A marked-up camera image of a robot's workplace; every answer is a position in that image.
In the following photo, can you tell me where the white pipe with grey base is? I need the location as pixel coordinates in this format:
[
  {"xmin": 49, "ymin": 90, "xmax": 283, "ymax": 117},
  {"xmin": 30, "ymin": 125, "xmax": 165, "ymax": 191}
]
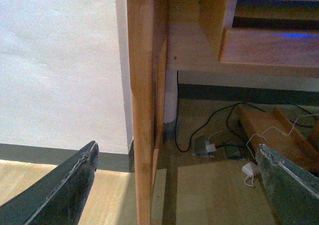
[{"xmin": 163, "ymin": 70, "xmax": 178, "ymax": 141}]

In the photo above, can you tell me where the wooden keyboard drawer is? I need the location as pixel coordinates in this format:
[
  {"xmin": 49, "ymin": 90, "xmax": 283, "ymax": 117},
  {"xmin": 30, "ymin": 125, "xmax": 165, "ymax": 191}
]
[{"xmin": 219, "ymin": 0, "xmax": 319, "ymax": 67}]

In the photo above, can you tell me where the black power cable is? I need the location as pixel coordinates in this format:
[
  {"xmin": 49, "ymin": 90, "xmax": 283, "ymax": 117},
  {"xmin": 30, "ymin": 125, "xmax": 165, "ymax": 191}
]
[{"xmin": 174, "ymin": 70, "xmax": 319, "ymax": 159}]

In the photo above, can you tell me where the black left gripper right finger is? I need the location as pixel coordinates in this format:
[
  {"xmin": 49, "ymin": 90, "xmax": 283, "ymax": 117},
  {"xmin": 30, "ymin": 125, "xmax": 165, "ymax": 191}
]
[{"xmin": 256, "ymin": 144, "xmax": 319, "ymax": 225}]

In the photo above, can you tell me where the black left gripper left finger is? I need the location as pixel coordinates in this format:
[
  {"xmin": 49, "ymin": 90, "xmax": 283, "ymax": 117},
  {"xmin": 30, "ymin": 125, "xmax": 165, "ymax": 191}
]
[{"xmin": 0, "ymin": 141, "xmax": 99, "ymax": 225}]

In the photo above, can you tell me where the grey power strip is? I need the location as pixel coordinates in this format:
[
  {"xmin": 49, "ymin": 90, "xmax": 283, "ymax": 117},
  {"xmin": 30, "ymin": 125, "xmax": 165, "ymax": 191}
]
[{"xmin": 192, "ymin": 135, "xmax": 216, "ymax": 157}]

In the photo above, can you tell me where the wooden desk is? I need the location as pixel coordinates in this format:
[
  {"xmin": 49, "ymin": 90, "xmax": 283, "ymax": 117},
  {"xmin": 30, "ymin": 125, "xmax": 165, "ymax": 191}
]
[{"xmin": 127, "ymin": 0, "xmax": 319, "ymax": 225}]

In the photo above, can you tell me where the white charger with cord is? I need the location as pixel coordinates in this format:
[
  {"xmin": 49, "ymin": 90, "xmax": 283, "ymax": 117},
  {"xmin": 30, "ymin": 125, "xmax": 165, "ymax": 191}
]
[{"xmin": 242, "ymin": 162, "xmax": 260, "ymax": 188}]

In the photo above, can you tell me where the white plug adapter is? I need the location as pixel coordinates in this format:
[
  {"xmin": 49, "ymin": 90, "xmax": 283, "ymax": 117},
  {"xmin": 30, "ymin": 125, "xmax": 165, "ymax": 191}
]
[{"xmin": 205, "ymin": 140, "xmax": 216, "ymax": 153}]

